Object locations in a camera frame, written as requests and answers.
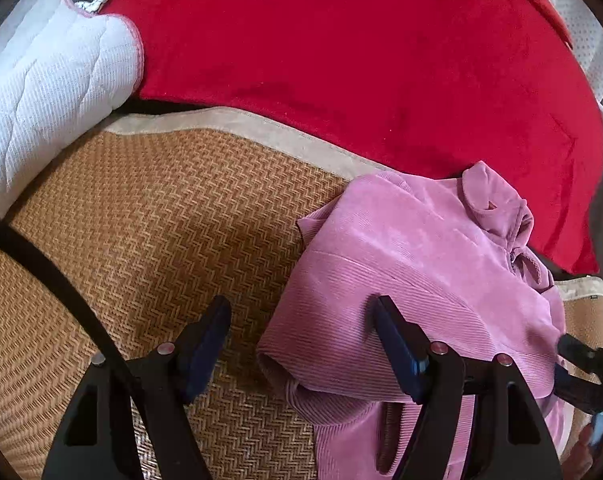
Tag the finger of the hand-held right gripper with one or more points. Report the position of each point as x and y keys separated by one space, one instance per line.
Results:
x=576 y=350
x=576 y=390

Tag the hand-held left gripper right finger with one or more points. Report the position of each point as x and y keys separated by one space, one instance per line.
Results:
x=396 y=350

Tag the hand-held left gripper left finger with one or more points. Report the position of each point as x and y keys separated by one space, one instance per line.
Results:
x=206 y=350

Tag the person's right hand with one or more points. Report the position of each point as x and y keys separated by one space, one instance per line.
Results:
x=584 y=455

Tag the woven bamboo mat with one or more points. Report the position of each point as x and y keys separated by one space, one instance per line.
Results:
x=156 y=220

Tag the red blanket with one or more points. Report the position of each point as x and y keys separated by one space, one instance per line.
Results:
x=356 y=60

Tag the white quilted pad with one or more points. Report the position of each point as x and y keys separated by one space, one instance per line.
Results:
x=51 y=90

